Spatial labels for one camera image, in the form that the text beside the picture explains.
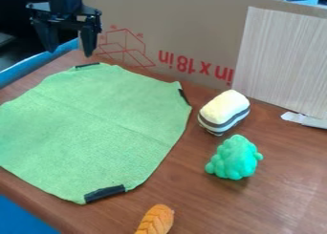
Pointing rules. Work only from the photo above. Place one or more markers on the white paper scrap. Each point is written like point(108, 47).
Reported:
point(303, 119)

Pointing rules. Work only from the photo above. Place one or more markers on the cardboard box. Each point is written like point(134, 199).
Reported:
point(179, 31)

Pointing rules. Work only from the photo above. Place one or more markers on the wooden board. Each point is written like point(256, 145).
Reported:
point(283, 59)

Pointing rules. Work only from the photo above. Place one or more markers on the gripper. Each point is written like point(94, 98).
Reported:
point(64, 15)

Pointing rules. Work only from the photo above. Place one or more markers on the green toy broccoli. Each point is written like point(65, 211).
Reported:
point(235, 158)

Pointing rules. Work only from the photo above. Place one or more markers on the yellow toy sushi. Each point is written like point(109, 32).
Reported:
point(224, 112)

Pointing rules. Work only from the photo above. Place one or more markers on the green cloth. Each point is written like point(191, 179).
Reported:
point(91, 126)

